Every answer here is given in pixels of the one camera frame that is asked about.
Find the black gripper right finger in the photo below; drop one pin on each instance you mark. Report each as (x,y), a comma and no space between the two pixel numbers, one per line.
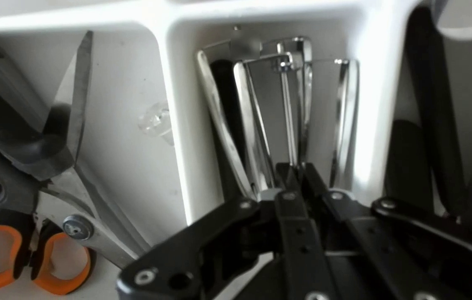
(409,254)

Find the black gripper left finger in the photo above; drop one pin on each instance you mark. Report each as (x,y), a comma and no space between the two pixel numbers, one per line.
(202,259)

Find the black handled utensil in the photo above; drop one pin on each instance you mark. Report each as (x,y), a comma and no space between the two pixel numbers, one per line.
(424,156)

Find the orange handled scissors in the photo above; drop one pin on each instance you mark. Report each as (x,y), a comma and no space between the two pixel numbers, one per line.
(50,207)

